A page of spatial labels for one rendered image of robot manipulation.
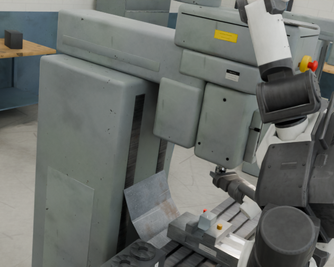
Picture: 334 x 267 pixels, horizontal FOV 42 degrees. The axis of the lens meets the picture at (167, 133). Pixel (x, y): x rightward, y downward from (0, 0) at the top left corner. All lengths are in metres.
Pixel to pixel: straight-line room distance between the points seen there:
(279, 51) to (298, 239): 0.49
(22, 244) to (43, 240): 1.05
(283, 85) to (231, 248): 0.89
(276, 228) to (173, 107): 0.90
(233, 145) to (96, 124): 0.59
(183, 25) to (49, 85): 0.70
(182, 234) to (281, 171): 0.84
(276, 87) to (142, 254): 0.71
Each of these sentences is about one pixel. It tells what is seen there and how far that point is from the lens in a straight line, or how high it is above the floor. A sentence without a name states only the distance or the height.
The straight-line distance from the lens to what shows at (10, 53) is 5.21.
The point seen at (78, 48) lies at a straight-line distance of 2.04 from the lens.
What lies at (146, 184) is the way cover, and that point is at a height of 1.04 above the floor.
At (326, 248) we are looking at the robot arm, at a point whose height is 1.21.
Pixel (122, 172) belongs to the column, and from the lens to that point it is 1.90.
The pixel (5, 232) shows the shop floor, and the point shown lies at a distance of 3.56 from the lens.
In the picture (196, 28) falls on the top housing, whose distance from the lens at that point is 1.63.
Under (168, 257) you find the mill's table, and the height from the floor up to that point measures 0.89.
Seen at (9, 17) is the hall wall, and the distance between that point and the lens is 6.14.
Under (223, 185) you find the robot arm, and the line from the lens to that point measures 1.76.
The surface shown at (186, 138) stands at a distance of 1.73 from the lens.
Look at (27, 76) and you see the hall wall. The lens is 6.50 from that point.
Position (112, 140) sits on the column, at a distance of 1.82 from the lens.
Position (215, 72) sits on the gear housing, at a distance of 1.62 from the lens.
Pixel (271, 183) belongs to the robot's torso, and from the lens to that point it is 1.17.
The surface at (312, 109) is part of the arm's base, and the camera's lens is 1.16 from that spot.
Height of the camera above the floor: 2.00
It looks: 21 degrees down
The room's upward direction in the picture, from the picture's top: 9 degrees clockwise
